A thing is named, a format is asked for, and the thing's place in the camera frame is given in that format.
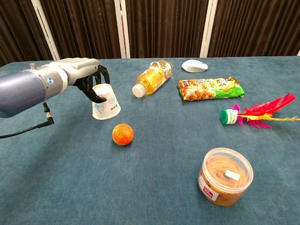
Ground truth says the left black-fingered robot hand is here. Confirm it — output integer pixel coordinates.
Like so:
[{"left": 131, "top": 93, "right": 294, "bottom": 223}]
[{"left": 55, "top": 58, "right": 111, "bottom": 104}]

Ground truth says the white paper cup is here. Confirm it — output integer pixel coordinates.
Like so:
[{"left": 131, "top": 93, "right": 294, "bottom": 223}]
[{"left": 91, "top": 83, "right": 121, "bottom": 120}]

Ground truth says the orange ball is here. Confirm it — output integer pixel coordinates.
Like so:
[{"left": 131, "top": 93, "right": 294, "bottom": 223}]
[{"left": 112, "top": 123, "right": 135, "bottom": 146}]

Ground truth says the yellow drink bottle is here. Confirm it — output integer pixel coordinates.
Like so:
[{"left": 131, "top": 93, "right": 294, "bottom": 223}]
[{"left": 132, "top": 60, "right": 174, "bottom": 98}]

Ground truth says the dark brown pleated curtain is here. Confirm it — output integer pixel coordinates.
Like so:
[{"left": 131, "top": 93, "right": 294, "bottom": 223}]
[{"left": 0, "top": 0, "right": 300, "bottom": 68}]

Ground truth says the blue table mat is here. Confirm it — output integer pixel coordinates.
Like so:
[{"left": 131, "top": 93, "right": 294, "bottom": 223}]
[{"left": 0, "top": 55, "right": 300, "bottom": 225}]

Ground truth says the white computer mouse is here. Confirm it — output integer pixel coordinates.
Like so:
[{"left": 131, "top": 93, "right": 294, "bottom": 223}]
[{"left": 181, "top": 59, "right": 209, "bottom": 73}]

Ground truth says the green orange snack bag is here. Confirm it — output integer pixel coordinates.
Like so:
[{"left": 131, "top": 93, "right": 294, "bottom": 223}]
[{"left": 177, "top": 76, "right": 246, "bottom": 102}]

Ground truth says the colourful feather shuttlecock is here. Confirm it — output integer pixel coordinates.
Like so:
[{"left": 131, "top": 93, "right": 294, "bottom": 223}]
[{"left": 219, "top": 93, "right": 300, "bottom": 129}]

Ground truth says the clear tub of rubber bands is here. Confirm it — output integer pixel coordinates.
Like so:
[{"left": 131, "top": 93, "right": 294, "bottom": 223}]
[{"left": 197, "top": 147, "right": 254, "bottom": 207}]

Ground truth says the white partition post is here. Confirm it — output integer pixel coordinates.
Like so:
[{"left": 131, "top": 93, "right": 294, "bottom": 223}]
[
  {"left": 31, "top": 0, "right": 61, "bottom": 61},
  {"left": 113, "top": 0, "right": 131, "bottom": 59},
  {"left": 200, "top": 0, "right": 221, "bottom": 58}
]

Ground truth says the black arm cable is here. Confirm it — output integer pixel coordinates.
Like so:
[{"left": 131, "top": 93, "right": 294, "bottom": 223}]
[{"left": 0, "top": 102, "right": 55, "bottom": 139}]

